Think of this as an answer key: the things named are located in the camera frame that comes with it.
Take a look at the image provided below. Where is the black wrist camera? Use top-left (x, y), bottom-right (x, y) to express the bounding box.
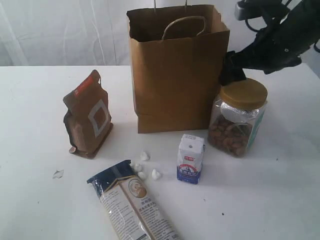
top-left (234, 0), bottom-right (282, 21)

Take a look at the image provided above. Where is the white background curtain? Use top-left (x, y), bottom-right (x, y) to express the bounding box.
top-left (0, 0), bottom-right (320, 67)

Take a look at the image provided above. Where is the torn clear plastic scrap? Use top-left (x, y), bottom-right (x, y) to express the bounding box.
top-left (52, 169), bottom-right (64, 179)

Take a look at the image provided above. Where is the white blue milk carton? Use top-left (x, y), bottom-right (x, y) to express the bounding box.
top-left (176, 134), bottom-right (206, 185)

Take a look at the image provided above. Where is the white crumpled paper bit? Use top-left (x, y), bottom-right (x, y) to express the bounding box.
top-left (140, 151), bottom-right (150, 162)
top-left (151, 169), bottom-right (162, 181)
top-left (138, 171), bottom-right (147, 180)
top-left (133, 163), bottom-right (144, 174)

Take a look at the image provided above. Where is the noodle packet blue and white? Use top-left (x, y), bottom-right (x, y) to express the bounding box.
top-left (87, 159), bottom-right (180, 240)

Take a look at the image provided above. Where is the brown paper shopping bag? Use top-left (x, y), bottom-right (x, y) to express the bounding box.
top-left (126, 4), bottom-right (230, 134)

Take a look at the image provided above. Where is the clear jar with gold lid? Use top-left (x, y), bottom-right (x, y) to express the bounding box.
top-left (207, 78), bottom-right (268, 158)

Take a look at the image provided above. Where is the black cable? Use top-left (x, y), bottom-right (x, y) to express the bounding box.
top-left (243, 0), bottom-right (320, 53)

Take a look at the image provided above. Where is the brown kraft coffee pouch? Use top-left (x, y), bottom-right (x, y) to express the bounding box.
top-left (63, 69), bottom-right (113, 159)

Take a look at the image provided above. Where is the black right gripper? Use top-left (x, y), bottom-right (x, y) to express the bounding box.
top-left (218, 4), bottom-right (320, 86)

